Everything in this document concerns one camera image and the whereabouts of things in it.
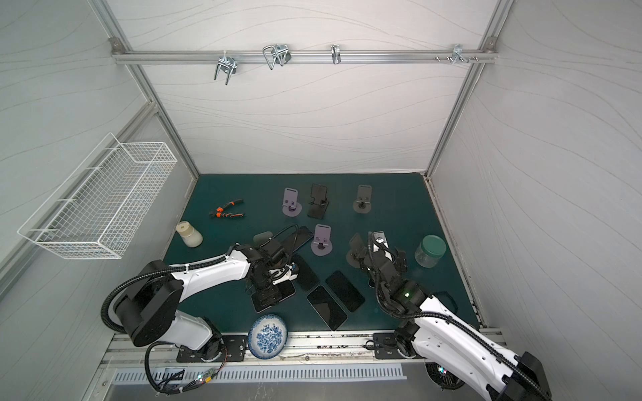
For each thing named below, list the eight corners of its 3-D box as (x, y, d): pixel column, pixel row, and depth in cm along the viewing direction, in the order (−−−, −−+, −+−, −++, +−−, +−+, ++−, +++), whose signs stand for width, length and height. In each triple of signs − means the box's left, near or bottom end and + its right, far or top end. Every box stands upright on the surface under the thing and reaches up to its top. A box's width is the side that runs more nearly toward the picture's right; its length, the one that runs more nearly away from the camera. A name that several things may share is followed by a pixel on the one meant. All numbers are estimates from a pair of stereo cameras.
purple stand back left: (285, 216, 107) (281, 202, 99) (287, 202, 112) (284, 187, 104) (301, 216, 107) (299, 202, 99) (302, 202, 112) (300, 187, 105)
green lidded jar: (416, 267, 93) (425, 254, 84) (412, 248, 98) (420, 234, 89) (438, 268, 93) (449, 254, 84) (432, 248, 98) (442, 234, 89)
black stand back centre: (307, 215, 108) (305, 198, 99) (314, 200, 114) (312, 182, 105) (323, 219, 107) (322, 202, 98) (328, 203, 113) (329, 186, 103)
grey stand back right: (353, 213, 109) (356, 197, 100) (352, 201, 113) (354, 184, 104) (369, 213, 109) (373, 197, 100) (367, 201, 113) (371, 185, 104)
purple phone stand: (312, 256, 95) (311, 241, 87) (313, 239, 100) (312, 224, 91) (331, 256, 95) (332, 241, 87) (331, 239, 100) (332, 224, 91)
